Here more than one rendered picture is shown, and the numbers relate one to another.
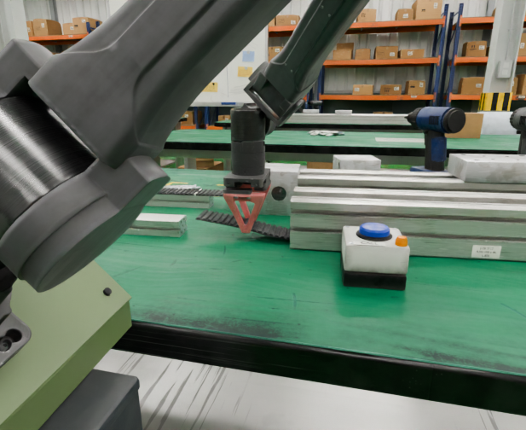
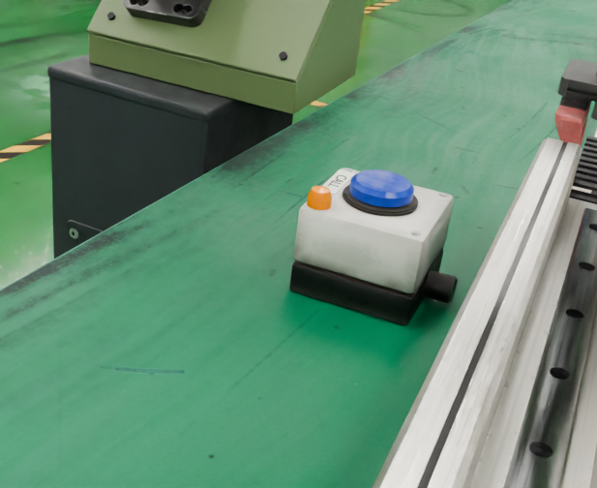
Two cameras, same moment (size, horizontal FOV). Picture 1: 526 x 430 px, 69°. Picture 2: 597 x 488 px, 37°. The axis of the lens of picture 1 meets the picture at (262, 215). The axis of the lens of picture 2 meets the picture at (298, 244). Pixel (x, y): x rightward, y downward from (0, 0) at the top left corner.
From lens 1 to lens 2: 0.85 m
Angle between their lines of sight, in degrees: 91
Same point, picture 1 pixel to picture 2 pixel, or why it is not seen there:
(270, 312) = (280, 176)
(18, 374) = (176, 35)
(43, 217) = not seen: outside the picture
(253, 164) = not seen: outside the picture
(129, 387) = (194, 107)
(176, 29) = not seen: outside the picture
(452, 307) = (206, 310)
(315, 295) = not seen: hidden behind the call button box
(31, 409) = (167, 61)
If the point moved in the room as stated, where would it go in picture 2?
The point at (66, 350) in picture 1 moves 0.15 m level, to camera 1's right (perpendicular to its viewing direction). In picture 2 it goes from (207, 52) to (148, 95)
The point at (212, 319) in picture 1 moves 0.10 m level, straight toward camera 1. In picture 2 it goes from (283, 146) to (172, 131)
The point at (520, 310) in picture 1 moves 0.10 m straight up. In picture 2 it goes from (144, 377) to (150, 207)
